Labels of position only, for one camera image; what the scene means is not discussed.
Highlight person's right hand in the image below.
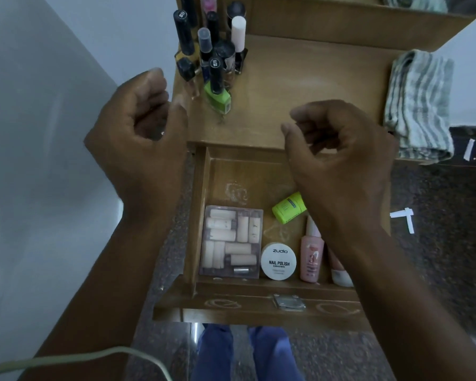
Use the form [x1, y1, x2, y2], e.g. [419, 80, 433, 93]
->
[281, 100, 400, 251]

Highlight person's left hand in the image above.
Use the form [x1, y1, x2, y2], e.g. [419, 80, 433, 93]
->
[83, 67, 189, 219]

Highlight person's right forearm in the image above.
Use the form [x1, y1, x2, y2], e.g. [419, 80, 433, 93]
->
[328, 228, 476, 381]

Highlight person's left forearm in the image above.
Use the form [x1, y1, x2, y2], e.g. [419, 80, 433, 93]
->
[19, 208, 183, 381]

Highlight green tube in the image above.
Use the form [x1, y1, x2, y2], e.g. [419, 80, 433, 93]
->
[272, 191, 307, 225]

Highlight wooden drawer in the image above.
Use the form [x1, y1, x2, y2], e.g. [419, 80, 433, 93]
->
[153, 142, 393, 333]

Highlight wooden dressing table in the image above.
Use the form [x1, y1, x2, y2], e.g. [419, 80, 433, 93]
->
[172, 0, 476, 165]

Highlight cluster of nail polish bottles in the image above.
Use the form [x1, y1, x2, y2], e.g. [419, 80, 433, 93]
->
[173, 0, 249, 115]

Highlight pink bottle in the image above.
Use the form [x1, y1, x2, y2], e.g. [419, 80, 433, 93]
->
[300, 215, 325, 284]

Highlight clear box of pale rollers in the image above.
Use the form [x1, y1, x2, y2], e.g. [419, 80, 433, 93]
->
[199, 205, 264, 279]

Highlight white round jar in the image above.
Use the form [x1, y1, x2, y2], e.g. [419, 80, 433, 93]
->
[260, 242, 298, 281]

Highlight white tape corner mark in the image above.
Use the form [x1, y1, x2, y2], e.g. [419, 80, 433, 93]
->
[390, 208, 415, 235]

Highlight striped grey towel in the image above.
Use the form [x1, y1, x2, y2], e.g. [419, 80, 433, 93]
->
[383, 50, 456, 163]

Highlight white and pink tube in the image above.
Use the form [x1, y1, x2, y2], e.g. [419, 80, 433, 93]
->
[327, 248, 355, 288]

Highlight person's blue trousers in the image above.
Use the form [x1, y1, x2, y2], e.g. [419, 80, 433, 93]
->
[190, 324, 304, 381]

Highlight metal drawer handle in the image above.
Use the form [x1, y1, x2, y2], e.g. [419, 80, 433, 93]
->
[273, 294, 306, 312]

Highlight pale cable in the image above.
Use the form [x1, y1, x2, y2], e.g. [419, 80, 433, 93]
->
[0, 346, 173, 381]

